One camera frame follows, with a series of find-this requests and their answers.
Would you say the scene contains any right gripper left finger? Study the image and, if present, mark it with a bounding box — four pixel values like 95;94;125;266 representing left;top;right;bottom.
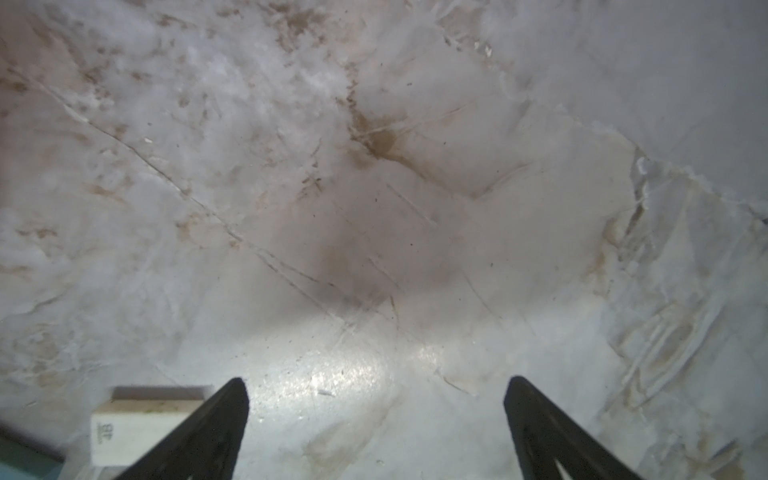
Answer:
119;377;249;480

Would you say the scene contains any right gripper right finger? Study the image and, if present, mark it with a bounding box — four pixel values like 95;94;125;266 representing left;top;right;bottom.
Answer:
504;376;639;480

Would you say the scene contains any white eraser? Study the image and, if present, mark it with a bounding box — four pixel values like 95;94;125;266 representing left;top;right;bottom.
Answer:
90;400;203;467

